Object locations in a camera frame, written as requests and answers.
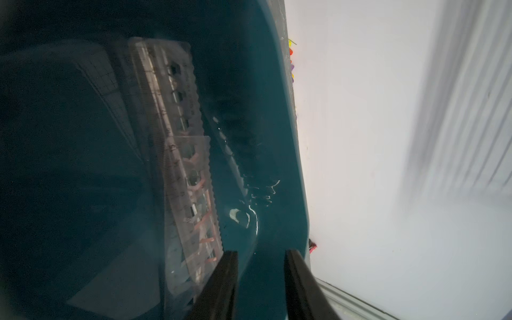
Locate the teal plastic storage box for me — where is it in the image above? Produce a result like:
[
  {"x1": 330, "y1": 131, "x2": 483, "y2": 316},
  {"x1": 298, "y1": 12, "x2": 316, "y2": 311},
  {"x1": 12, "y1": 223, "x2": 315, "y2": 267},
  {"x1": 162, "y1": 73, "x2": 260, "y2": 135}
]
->
[{"x1": 1, "y1": 1, "x2": 309, "y2": 319}]

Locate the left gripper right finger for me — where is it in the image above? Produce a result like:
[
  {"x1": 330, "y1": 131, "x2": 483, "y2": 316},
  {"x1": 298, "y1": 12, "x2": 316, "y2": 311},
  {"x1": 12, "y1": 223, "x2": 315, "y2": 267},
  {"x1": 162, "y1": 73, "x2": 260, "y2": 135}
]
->
[{"x1": 284, "y1": 249, "x2": 340, "y2": 320}]

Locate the clear straight ruler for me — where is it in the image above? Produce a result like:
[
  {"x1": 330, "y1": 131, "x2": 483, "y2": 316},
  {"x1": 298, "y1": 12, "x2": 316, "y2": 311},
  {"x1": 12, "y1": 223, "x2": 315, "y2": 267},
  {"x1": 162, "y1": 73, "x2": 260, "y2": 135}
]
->
[{"x1": 75, "y1": 43, "x2": 169, "y2": 201}]

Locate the grey straight ruler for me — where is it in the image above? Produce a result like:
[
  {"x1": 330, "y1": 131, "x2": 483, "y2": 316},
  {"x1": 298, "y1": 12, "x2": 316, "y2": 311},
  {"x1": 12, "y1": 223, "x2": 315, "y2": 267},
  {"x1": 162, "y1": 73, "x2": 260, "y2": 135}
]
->
[{"x1": 127, "y1": 37, "x2": 217, "y2": 225}]

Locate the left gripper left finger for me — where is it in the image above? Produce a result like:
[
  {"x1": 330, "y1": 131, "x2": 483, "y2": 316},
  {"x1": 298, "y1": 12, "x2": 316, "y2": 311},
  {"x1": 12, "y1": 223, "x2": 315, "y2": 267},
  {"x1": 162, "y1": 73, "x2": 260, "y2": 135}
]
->
[{"x1": 185, "y1": 251, "x2": 239, "y2": 320}]

